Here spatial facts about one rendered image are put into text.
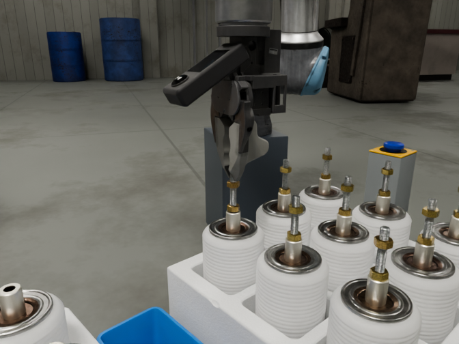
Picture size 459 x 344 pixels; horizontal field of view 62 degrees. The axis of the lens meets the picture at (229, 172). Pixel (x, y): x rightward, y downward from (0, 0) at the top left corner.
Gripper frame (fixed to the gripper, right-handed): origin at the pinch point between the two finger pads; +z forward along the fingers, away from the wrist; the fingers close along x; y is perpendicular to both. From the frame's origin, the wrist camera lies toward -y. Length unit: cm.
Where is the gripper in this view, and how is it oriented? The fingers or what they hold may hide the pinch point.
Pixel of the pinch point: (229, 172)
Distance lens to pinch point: 56.4
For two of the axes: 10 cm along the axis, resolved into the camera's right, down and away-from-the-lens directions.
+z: 0.0, 9.5, 3.1
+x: -5.2, -2.6, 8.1
